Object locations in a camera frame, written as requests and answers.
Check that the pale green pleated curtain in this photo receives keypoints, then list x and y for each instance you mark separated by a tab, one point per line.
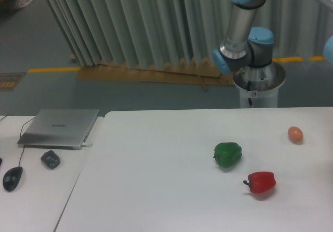
155	32

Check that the floor warning sign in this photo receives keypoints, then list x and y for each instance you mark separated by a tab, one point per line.
10	80

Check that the flat brown cardboard sheet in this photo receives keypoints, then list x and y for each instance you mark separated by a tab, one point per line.
203	74

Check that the white usb plug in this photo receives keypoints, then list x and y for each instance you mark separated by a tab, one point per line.
86	145

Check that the grey closed laptop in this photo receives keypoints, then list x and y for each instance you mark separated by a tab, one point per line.
59	128

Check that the brown egg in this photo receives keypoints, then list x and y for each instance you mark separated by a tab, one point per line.
295	134

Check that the small black controller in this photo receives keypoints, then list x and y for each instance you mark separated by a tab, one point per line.
50	159

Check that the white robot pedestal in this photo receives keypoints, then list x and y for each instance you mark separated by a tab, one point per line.
258	99

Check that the red bell pepper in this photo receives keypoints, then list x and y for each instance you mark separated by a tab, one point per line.
260	182

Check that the green bell pepper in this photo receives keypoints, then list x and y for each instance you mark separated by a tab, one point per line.
227	154

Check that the black computer mouse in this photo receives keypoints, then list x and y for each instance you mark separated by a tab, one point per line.
12	178

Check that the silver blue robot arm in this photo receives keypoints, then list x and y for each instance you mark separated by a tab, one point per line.
247	51

